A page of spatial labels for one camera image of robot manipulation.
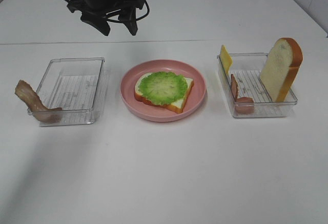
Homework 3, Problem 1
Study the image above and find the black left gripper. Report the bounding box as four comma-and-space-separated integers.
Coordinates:
67, 0, 145, 36

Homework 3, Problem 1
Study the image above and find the green lettuce leaf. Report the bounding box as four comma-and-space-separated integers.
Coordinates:
139, 71, 187, 105

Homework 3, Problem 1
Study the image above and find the bread slice from tray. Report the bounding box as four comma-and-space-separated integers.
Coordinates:
134, 73, 194, 114

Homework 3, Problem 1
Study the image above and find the brown bacon strip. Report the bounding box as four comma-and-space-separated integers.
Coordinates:
15, 80, 63, 123

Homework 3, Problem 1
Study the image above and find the yellow cheese slice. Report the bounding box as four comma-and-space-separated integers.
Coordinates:
219, 45, 233, 75

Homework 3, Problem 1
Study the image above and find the pink bacon strip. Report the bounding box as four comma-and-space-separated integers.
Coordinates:
230, 74, 254, 114

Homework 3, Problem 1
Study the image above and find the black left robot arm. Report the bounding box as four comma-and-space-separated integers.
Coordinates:
67, 0, 146, 36

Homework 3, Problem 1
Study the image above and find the clear left plastic tray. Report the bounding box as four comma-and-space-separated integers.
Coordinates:
27, 57, 108, 127

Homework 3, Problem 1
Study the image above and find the clear plastic tray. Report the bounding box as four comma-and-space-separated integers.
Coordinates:
27, 57, 108, 127
217, 53, 298, 118

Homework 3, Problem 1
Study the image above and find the pink round plate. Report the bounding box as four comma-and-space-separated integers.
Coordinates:
120, 59, 207, 122

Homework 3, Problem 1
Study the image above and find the clear right plastic tray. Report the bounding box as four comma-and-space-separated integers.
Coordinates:
217, 53, 298, 118

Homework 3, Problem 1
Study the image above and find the bread slice in right tray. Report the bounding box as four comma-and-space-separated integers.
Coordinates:
260, 37, 303, 103

